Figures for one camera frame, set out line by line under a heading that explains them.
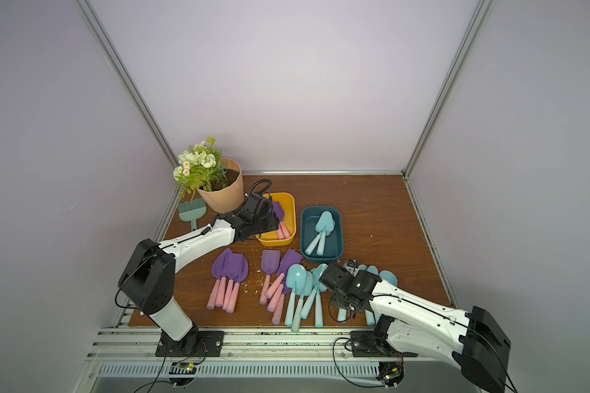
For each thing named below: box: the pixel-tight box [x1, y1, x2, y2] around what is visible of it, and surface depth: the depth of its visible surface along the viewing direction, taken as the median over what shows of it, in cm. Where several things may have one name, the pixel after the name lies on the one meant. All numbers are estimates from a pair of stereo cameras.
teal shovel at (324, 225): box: [314, 211, 335, 256], surface depth 102 cm
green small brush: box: [178, 198, 208, 231], surface depth 109 cm
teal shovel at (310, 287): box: [291, 270, 314, 333], surface depth 81 cm
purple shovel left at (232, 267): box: [222, 252, 244, 312], surface depth 90 cm
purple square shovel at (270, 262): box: [259, 249, 282, 306], surface depth 92 cm
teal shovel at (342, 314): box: [337, 307, 347, 322], surface depth 76 cm
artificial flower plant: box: [172, 135, 228, 200], surface depth 85 cm
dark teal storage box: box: [299, 205, 344, 262], surface depth 97 cm
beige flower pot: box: [195, 158, 245, 214], surface depth 96 cm
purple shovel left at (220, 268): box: [214, 248, 232, 308], surface depth 87 cm
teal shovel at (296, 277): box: [285, 263, 308, 326], surface depth 85 cm
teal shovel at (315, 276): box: [299, 263, 328, 321], surface depth 84 cm
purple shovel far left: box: [206, 250, 226, 310], surface depth 85 cm
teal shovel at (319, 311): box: [315, 281, 328, 329], surface depth 79 cm
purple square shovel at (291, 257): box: [264, 248, 304, 299], surface depth 91 cm
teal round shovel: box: [304, 211, 335, 256], surface depth 102 cm
